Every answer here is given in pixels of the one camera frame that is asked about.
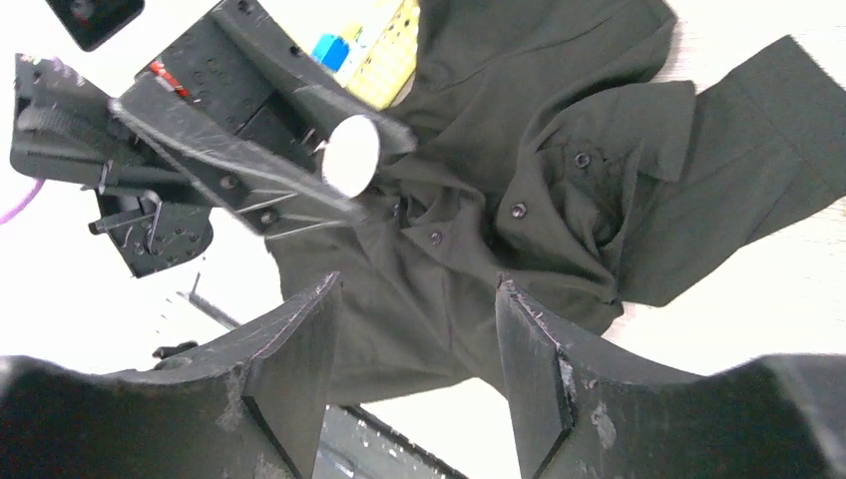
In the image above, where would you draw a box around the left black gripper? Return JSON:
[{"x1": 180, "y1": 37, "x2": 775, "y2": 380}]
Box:
[{"x1": 10, "y1": 1, "x2": 417, "y2": 278}]

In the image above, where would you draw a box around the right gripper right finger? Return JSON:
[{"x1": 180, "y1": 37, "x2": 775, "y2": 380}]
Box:
[{"x1": 496, "y1": 276, "x2": 845, "y2": 478}]

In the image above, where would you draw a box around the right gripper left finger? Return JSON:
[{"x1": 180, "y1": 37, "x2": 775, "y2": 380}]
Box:
[{"x1": 1, "y1": 273, "x2": 341, "y2": 478}]

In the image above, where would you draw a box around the black garment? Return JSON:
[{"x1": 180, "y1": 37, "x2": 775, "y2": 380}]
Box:
[{"x1": 267, "y1": 1, "x2": 845, "y2": 405}]

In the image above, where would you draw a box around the light green plastic basket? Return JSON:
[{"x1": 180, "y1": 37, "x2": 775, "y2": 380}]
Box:
[{"x1": 334, "y1": 0, "x2": 420, "y2": 110}]

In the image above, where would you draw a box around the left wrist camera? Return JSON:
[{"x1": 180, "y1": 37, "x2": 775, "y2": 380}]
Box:
[{"x1": 47, "y1": 0, "x2": 146, "y2": 52}]

